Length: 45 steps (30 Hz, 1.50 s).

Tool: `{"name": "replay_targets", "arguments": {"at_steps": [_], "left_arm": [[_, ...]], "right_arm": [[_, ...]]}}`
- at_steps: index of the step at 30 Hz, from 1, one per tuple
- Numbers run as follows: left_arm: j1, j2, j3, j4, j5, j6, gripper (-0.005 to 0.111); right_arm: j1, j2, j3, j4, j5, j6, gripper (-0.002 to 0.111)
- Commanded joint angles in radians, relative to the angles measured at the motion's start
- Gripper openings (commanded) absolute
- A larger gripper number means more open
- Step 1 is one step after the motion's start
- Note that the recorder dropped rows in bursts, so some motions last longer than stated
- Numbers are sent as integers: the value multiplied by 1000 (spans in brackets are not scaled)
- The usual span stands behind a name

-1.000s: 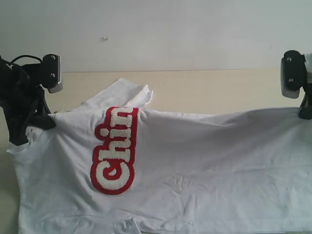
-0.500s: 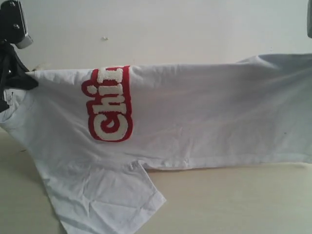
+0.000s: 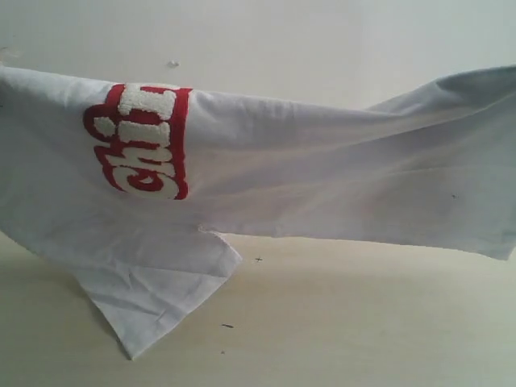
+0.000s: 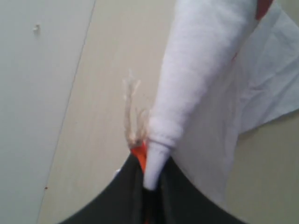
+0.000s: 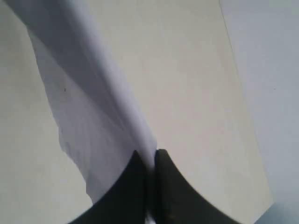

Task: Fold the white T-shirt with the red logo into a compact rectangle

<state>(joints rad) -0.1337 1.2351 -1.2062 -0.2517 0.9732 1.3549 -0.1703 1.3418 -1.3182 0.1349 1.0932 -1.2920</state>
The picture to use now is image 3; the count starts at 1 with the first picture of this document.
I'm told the white t-shirt red lettering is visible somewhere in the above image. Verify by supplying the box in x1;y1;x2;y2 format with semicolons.
1;66;515;359

